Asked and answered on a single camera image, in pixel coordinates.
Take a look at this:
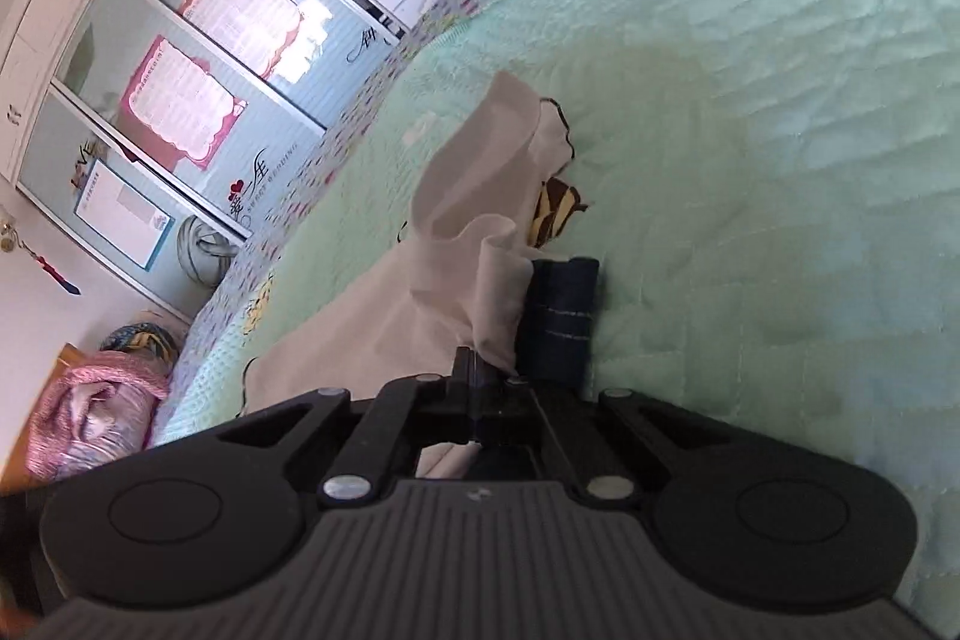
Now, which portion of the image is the coiled grey hose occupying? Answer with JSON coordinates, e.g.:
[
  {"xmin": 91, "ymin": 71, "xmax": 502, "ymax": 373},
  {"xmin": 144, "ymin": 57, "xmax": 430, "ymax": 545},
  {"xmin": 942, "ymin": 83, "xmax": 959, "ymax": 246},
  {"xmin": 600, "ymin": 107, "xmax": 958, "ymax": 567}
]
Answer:
[{"xmin": 176, "ymin": 216, "xmax": 242, "ymax": 289}]

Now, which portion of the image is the blue yellow patterned pillow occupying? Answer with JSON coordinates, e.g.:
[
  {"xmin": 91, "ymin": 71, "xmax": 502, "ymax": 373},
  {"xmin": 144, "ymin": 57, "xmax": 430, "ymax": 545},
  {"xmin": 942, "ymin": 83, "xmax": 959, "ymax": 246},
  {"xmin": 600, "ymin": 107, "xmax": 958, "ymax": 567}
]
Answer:
[{"xmin": 101, "ymin": 323, "xmax": 178, "ymax": 372}]

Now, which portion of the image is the pink bordered paper notice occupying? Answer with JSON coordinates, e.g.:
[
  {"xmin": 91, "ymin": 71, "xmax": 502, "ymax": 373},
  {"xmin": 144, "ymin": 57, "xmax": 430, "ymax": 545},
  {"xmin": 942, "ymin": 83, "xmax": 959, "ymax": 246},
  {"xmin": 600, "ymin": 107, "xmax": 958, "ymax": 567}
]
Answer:
[
  {"xmin": 120, "ymin": 36, "xmax": 248, "ymax": 173},
  {"xmin": 180, "ymin": 0, "xmax": 305, "ymax": 80}
]

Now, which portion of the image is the blue bordered paper notice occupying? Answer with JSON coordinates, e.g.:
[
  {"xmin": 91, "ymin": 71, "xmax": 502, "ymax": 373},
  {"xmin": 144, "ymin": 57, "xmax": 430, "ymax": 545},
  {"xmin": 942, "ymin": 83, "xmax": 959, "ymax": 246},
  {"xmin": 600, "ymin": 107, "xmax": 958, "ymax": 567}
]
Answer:
[{"xmin": 73, "ymin": 158, "xmax": 178, "ymax": 271}]

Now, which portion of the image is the purple floral bed sheet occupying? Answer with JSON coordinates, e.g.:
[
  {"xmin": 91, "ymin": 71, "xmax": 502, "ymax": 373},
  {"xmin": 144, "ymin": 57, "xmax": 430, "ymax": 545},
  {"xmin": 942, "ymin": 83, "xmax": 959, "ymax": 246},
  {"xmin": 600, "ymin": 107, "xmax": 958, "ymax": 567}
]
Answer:
[{"xmin": 176, "ymin": 0, "xmax": 601, "ymax": 341}]

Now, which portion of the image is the green quilted bee blanket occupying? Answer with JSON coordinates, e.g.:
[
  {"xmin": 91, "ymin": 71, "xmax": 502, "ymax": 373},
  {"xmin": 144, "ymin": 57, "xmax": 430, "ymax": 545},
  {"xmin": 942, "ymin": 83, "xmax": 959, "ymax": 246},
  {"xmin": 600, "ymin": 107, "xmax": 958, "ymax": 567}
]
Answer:
[{"xmin": 150, "ymin": 0, "xmax": 960, "ymax": 640}]

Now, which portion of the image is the sliding door wardrobe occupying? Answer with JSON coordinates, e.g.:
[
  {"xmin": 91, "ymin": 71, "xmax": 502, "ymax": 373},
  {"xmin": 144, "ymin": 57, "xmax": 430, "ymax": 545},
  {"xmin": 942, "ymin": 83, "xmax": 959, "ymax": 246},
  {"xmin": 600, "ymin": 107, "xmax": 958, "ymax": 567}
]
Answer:
[{"xmin": 0, "ymin": 0, "xmax": 481, "ymax": 323}]

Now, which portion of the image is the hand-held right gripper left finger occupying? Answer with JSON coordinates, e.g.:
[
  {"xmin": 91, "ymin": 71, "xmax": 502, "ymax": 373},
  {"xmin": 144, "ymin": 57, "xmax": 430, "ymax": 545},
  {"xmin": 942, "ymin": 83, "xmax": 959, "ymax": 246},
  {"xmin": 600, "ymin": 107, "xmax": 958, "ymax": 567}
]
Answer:
[{"xmin": 217, "ymin": 347, "xmax": 477, "ymax": 510}]

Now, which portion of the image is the white shirt with navy trim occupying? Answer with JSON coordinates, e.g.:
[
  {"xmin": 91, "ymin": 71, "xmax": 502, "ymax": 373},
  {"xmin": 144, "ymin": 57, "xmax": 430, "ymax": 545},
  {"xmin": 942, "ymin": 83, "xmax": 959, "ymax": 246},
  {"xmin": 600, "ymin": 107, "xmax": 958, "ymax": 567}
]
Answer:
[{"xmin": 244, "ymin": 70, "xmax": 601, "ymax": 483}]

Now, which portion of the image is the tassel wall ornament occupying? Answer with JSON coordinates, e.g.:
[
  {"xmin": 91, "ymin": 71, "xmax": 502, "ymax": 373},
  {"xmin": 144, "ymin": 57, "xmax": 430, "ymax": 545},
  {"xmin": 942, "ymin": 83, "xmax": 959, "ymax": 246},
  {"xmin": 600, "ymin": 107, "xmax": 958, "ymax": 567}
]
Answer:
[{"xmin": 0, "ymin": 205, "xmax": 83, "ymax": 301}]

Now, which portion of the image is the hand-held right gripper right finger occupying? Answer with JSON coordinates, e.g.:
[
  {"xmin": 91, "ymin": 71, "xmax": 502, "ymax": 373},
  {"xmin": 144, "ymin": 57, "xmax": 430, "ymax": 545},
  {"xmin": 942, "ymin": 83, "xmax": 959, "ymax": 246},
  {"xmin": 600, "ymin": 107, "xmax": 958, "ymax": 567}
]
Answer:
[{"xmin": 472, "ymin": 370, "xmax": 743, "ymax": 510}]

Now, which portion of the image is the wooden headboard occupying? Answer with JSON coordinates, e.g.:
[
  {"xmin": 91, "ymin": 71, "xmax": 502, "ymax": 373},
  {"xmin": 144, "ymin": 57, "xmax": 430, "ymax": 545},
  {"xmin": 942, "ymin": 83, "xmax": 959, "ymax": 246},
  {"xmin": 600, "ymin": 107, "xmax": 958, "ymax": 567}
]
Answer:
[{"xmin": 0, "ymin": 344, "xmax": 80, "ymax": 498}]

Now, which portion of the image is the pink folded quilt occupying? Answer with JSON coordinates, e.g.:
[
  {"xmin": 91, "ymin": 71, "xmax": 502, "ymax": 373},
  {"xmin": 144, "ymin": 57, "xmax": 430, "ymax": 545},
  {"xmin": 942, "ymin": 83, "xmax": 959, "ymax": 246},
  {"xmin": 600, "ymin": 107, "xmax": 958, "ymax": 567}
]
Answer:
[{"xmin": 26, "ymin": 361, "xmax": 170, "ymax": 480}]

